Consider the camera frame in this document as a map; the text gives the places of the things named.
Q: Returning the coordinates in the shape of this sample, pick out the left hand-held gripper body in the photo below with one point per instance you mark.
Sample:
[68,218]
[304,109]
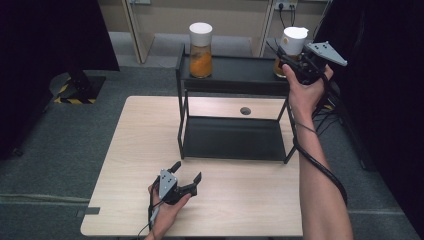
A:
[168,185]

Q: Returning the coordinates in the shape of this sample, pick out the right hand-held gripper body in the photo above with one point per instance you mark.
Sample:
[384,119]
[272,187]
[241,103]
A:
[310,68]

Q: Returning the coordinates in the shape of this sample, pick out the spout-lid bottle of amber seasoning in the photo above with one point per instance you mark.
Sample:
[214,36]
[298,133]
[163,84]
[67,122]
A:
[292,40]

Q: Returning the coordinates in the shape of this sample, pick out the black metal two-tier shelf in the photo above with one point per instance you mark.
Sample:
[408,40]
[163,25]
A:
[233,71]

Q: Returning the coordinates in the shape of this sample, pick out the flat-lid jar of orange powder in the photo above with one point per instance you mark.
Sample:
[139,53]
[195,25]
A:
[200,56]

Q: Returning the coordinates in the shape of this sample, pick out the person's left hand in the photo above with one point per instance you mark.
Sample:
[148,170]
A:
[165,215]

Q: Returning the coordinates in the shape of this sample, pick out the person's right hand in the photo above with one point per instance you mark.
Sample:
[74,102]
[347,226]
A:
[303,98]

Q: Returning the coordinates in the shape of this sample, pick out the white power strip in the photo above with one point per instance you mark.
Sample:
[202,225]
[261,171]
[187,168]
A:
[285,4]

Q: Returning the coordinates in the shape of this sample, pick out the black curtain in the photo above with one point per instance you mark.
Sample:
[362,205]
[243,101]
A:
[40,66]
[383,100]

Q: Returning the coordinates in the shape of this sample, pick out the grey floor tape patch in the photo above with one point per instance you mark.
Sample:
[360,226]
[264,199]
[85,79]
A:
[90,211]

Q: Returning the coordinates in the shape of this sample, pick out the black stand base striped tape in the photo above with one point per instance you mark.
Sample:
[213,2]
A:
[78,88]

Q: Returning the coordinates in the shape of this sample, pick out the beige wooden cabinet frame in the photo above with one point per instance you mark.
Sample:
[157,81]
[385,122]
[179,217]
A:
[166,16]

